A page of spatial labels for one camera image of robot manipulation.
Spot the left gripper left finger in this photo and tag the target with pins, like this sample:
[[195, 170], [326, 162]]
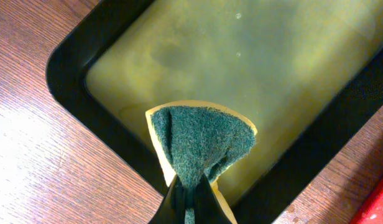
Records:
[[173, 206]]

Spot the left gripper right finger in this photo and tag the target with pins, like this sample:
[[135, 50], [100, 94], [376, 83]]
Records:
[[206, 207]]

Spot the red plastic tray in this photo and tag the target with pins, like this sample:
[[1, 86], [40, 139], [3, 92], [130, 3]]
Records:
[[371, 212]]

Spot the black tray with soapy water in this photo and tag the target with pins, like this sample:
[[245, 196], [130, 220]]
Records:
[[308, 74]]

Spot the yellow green sponge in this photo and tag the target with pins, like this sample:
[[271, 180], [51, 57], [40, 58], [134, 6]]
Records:
[[192, 138]]

